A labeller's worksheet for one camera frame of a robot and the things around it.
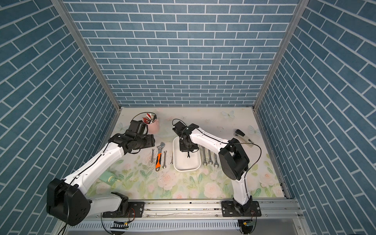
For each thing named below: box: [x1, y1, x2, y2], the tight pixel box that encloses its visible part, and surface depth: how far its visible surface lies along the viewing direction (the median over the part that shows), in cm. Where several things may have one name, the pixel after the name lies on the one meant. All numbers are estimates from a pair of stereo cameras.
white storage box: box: [172, 136, 202, 173], surface depth 92 cm
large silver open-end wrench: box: [213, 152, 220, 168], surface depth 93 cm
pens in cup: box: [141, 113, 157, 124], surface depth 103 cm
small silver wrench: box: [162, 150, 167, 169], surface depth 93 cm
